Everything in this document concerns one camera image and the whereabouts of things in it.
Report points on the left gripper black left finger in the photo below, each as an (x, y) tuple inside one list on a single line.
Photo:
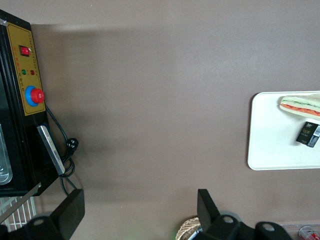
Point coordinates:
[(71, 207)]

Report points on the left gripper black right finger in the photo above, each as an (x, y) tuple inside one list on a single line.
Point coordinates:
[(207, 212)]

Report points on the shiny metal tray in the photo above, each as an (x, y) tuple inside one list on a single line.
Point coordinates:
[(4, 165)]

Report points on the cream plastic tray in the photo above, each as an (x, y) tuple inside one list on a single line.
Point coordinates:
[(272, 140)]

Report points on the black gum box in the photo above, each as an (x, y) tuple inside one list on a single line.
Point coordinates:
[(306, 135)]

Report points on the round wicker basket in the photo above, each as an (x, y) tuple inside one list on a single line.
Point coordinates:
[(186, 228)]

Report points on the black sealing machine yellow panel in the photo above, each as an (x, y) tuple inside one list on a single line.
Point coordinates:
[(25, 140)]

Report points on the clear acrylic bottle rack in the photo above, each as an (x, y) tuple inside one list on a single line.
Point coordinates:
[(292, 227)]

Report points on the red cola bottle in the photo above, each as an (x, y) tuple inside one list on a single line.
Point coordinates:
[(310, 233)]

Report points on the red emergency stop button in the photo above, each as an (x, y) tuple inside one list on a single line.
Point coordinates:
[(37, 95)]

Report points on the wrapped triangle sandwich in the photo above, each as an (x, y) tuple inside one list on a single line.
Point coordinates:
[(302, 106)]

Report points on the red rocker switch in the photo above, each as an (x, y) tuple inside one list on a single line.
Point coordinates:
[(25, 50)]

